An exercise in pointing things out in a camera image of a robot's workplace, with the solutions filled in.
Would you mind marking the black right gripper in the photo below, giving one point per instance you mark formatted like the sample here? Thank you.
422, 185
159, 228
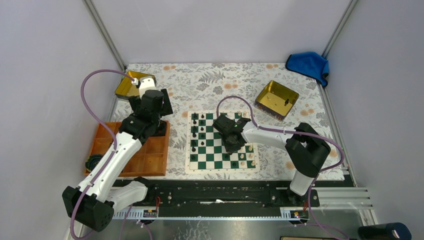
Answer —
231, 149

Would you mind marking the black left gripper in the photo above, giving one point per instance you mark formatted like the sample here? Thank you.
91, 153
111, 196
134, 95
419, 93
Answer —
166, 107

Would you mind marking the gold tin with chess pieces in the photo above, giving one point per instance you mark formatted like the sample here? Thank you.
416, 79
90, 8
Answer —
276, 100

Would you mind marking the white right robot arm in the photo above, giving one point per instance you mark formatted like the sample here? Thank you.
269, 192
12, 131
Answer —
306, 149

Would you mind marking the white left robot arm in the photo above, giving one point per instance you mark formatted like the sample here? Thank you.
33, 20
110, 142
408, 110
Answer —
93, 202

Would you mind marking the green white chess board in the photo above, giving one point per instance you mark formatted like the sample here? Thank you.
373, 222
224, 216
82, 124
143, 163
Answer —
205, 151

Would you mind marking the orange compartment tray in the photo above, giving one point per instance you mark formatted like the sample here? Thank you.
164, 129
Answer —
149, 161

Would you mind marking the empty gold tin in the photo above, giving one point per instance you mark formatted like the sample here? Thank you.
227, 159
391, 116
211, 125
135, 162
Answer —
129, 88

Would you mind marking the floral table mat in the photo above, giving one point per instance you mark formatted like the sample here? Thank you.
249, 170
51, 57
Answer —
234, 86

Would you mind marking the blue cloth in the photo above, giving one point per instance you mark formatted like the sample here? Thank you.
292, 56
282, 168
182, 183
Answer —
309, 64

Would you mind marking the black cylinder bottom right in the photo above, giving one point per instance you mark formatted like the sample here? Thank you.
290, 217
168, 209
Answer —
387, 231

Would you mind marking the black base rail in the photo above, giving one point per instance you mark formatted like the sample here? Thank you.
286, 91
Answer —
266, 192

